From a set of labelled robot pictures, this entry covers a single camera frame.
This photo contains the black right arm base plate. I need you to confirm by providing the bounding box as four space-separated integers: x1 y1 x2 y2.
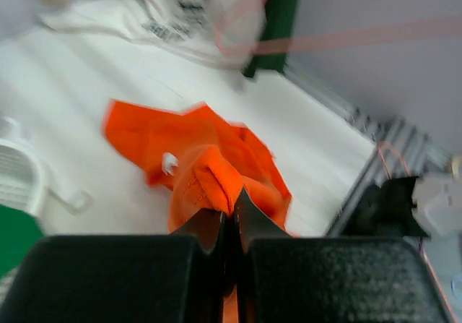
341 176 430 238

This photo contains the pink wire hanger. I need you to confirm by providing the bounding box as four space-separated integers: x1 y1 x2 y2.
214 0 461 56

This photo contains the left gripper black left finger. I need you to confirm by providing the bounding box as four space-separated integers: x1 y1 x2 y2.
1 209 226 322

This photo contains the dark green t shirt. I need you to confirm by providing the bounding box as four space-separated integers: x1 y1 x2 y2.
39 0 304 79

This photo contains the white perforated plastic basket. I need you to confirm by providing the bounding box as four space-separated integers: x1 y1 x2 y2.
0 116 95 219

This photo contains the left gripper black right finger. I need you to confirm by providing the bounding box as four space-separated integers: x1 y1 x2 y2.
234 191 454 322

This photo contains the aluminium mounting rail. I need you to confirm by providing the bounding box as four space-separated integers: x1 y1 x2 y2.
326 108 452 236

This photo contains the orange t shirt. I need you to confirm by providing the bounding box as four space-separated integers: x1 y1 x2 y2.
104 100 292 322

